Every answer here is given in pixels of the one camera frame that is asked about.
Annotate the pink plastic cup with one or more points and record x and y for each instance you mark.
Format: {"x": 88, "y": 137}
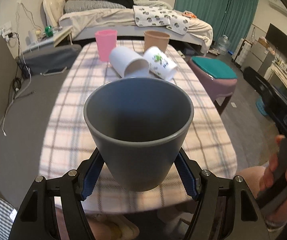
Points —
{"x": 106, "y": 41}

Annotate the white suitcase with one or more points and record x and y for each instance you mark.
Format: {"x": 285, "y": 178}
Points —
{"x": 241, "y": 52}

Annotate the green soda can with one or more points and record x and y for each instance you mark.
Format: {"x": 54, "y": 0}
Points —
{"x": 48, "y": 31}

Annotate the purple stool teal cushion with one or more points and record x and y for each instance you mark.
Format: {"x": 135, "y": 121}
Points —
{"x": 217, "y": 78}

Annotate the striped pillow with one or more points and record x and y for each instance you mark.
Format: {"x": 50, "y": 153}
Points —
{"x": 84, "y": 5}

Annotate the dark grey cup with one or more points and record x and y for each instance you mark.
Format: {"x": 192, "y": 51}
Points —
{"x": 139, "y": 125}

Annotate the white air conditioner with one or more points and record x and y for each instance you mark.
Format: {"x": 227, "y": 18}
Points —
{"x": 278, "y": 5}

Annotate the plain white cup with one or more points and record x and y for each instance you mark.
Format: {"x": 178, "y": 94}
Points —
{"x": 127, "y": 63}

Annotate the clear water jug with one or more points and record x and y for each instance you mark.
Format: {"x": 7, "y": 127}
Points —
{"x": 223, "y": 44}

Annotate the grey mini fridge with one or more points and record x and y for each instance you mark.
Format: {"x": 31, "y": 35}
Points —
{"x": 259, "y": 58}

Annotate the bed with beige sheets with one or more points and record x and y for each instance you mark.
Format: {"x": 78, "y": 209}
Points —
{"x": 86, "y": 23}

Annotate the white wall power strip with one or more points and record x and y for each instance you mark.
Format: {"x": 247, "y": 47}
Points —
{"x": 6, "y": 31}

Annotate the white cup green print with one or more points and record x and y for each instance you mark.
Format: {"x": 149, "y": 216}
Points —
{"x": 160, "y": 64}

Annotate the black television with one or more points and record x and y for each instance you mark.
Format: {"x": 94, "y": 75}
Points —
{"x": 277, "y": 38}

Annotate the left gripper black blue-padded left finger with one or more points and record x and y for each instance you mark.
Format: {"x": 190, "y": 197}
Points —
{"x": 36, "y": 217}

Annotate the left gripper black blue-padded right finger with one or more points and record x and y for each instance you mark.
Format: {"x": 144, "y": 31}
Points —
{"x": 226, "y": 208}

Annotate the brown paper cup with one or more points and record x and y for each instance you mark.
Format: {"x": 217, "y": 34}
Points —
{"x": 156, "y": 39}

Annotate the plaid table blanket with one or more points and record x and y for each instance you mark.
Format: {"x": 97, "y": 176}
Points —
{"x": 68, "y": 141}

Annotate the blue laundry basket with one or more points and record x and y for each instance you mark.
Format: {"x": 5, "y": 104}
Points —
{"x": 261, "y": 106}

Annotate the white bedside table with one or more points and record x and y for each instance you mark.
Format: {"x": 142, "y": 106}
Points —
{"x": 55, "y": 40}

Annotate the patterned white quilted mat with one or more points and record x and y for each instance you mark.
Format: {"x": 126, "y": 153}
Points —
{"x": 146, "y": 16}

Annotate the green curtain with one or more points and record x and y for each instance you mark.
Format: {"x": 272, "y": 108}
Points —
{"x": 232, "y": 18}

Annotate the white smartphone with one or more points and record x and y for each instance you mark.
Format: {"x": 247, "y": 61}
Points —
{"x": 54, "y": 71}

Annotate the white tumbler on nightstand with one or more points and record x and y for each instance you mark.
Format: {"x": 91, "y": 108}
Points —
{"x": 33, "y": 36}

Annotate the grey sofa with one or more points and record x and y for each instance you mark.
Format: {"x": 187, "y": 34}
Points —
{"x": 23, "y": 123}

